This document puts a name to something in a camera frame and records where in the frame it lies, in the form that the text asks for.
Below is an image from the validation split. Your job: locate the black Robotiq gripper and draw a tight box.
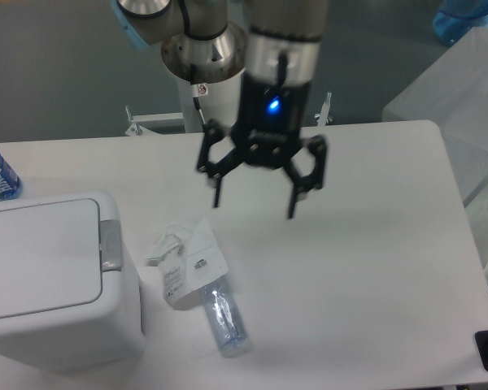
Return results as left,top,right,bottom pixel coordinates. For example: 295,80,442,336
196,76,328,219

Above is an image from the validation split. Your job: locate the blue plastic bag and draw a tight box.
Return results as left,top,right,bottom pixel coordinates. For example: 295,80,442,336
432,1,488,47

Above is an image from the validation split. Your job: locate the grey trash can push button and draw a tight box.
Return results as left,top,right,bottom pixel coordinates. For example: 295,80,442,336
99,219,123,272

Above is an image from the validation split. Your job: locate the metal table clamp screw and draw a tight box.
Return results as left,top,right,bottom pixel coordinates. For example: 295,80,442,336
314,91,333,127

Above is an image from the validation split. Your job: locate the white trash can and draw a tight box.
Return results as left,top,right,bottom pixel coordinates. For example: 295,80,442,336
0,190,145,371

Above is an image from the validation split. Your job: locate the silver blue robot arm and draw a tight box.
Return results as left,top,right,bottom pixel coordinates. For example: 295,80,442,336
111,1,329,217

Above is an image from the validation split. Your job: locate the translucent plastic storage box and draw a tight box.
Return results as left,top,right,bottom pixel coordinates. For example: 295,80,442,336
382,28,488,282

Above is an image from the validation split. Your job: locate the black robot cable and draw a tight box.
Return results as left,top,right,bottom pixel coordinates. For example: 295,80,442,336
189,63,209,131

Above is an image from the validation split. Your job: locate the white crumpled paper packaging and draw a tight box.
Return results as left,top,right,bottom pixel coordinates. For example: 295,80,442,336
146,217,229,310

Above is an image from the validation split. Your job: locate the clear empty plastic bottle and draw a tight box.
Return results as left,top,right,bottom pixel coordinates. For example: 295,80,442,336
199,276,251,358

